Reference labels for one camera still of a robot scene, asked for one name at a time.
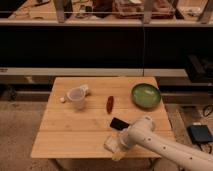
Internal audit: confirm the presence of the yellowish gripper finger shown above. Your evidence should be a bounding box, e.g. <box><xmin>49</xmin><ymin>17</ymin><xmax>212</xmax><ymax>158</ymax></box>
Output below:
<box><xmin>112</xmin><ymin>150</ymin><xmax>126</xmax><ymax>161</ymax></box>

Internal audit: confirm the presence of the white sponge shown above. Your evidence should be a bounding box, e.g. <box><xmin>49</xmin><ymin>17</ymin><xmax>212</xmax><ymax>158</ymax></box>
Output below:
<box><xmin>104</xmin><ymin>136</ymin><xmax>119</xmax><ymax>153</ymax></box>

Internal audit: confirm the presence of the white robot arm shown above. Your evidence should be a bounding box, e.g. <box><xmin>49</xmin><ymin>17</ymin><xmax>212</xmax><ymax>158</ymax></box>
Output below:
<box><xmin>113</xmin><ymin>115</ymin><xmax>213</xmax><ymax>171</ymax></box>

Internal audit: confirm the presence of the white ceramic cup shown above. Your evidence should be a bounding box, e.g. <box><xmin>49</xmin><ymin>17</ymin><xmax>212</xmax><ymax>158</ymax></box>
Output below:
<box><xmin>66</xmin><ymin>84</ymin><xmax>90</xmax><ymax>110</ymax></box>

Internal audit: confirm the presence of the black rectangular block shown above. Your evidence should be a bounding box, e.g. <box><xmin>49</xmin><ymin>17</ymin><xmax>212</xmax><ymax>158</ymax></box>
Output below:
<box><xmin>110</xmin><ymin>117</ymin><xmax>129</xmax><ymax>131</ymax></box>

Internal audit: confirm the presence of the green bowl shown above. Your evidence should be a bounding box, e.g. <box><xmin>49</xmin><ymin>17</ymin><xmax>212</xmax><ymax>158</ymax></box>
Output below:
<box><xmin>131</xmin><ymin>83</ymin><xmax>161</xmax><ymax>108</ymax></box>

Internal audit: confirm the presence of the wooden table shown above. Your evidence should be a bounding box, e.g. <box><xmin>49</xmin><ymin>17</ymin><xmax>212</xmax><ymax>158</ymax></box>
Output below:
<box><xmin>31</xmin><ymin>77</ymin><xmax>174</xmax><ymax>159</ymax></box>

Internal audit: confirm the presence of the dark blue box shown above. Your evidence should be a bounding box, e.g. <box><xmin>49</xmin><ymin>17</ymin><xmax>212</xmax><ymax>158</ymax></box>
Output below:
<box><xmin>187</xmin><ymin>125</ymin><xmax>213</xmax><ymax>144</ymax></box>

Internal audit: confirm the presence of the black equipment on right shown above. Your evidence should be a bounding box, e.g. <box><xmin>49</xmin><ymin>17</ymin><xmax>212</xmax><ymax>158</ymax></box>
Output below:
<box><xmin>185</xmin><ymin>55</ymin><xmax>213</xmax><ymax>83</ymax></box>

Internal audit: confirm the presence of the long shelf bench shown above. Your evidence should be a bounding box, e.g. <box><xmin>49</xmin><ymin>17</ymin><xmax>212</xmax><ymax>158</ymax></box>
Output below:
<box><xmin>0</xmin><ymin>0</ymin><xmax>213</xmax><ymax>27</ymax></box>

